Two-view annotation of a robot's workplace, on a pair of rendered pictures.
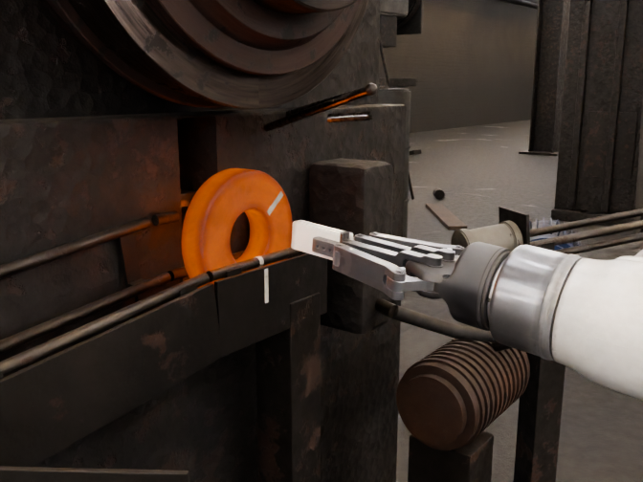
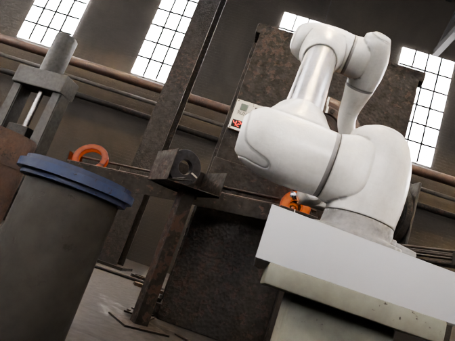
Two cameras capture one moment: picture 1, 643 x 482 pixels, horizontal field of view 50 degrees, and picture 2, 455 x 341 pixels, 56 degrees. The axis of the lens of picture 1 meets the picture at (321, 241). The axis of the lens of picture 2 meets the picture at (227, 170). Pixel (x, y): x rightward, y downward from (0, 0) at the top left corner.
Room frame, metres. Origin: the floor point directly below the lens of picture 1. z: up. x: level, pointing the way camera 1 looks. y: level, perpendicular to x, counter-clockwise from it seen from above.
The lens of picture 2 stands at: (-0.69, -1.47, 0.30)
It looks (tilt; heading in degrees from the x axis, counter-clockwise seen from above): 13 degrees up; 57
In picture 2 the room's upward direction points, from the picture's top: 19 degrees clockwise
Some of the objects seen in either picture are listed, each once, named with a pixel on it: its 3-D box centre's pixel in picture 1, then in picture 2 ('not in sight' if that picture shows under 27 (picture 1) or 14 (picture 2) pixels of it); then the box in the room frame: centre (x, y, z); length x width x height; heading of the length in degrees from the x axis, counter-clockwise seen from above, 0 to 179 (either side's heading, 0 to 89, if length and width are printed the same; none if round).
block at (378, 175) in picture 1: (348, 244); not in sight; (0.97, -0.04, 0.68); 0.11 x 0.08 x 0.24; 53
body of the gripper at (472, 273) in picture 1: (457, 278); not in sight; (0.61, -0.12, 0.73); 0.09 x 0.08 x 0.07; 53
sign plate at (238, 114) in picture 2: not in sight; (254, 120); (0.57, 0.39, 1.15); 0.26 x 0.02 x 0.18; 143
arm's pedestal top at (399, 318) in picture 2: not in sight; (336, 299); (0.07, -0.86, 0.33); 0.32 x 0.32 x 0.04; 50
